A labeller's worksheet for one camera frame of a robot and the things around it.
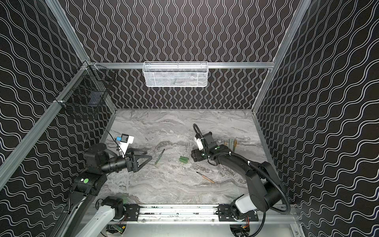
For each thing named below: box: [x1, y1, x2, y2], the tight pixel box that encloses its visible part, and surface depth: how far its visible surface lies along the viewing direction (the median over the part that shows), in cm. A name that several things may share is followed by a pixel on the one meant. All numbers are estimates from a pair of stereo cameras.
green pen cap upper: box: [179, 156, 190, 162], surface depth 96 cm
